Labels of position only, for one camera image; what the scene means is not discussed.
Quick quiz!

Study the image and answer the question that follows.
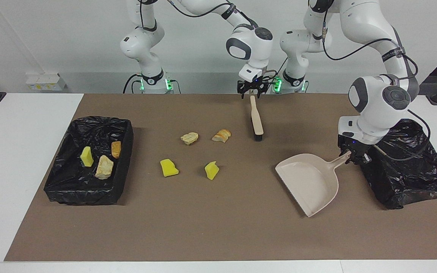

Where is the beige hand brush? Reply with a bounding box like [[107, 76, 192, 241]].
[[250, 95, 265, 142]]

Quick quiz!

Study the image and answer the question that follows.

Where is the beige plastic dustpan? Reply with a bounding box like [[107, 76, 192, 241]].
[[275, 151, 352, 218]]

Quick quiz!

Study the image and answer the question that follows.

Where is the striped croissant piece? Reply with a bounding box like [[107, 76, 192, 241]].
[[212, 129, 232, 143]]

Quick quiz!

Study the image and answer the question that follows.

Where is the small pale bread chunk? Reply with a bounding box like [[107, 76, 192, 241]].
[[181, 132, 199, 146]]

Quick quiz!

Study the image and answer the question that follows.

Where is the yellow sponge with green backing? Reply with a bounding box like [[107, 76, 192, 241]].
[[204, 161, 220, 180]]

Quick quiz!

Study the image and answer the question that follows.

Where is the large yellow sponge piece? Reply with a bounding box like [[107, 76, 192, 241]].
[[160, 158, 179, 177]]

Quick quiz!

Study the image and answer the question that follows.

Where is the large pale bread chunk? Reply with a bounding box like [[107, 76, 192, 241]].
[[95, 155, 115, 180]]

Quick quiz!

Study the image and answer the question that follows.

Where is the small curved yellow sponge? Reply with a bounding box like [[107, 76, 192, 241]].
[[80, 146, 94, 168]]

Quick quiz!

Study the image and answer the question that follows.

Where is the black bag-lined bin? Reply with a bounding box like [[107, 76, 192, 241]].
[[43, 116, 134, 206], [352, 119, 437, 210]]

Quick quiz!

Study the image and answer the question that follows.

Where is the brown table mat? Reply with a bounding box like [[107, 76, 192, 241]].
[[4, 94, 437, 262]]

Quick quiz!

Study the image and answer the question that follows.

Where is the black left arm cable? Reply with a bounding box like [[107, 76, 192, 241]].
[[321, 23, 431, 162]]

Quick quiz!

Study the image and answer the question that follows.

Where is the white wall socket box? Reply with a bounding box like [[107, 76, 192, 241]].
[[26, 73, 67, 91]]

